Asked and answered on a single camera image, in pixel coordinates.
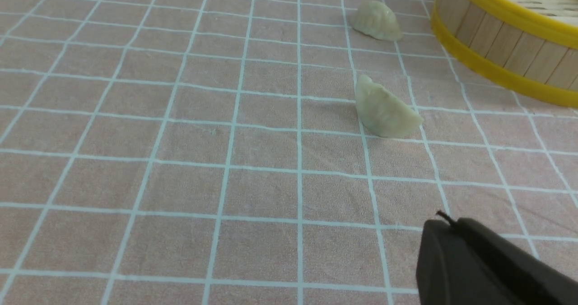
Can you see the bamboo steamer tray yellow rim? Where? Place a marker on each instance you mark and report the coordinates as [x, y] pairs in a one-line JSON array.
[[527, 46]]

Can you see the pale dumpling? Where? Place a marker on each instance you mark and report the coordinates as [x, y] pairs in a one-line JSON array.
[[374, 19], [382, 113]]

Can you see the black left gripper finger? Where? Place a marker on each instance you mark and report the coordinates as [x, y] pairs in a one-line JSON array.
[[463, 262]]

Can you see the pink checkered tablecloth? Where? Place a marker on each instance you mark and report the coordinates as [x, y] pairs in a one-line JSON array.
[[209, 152]]

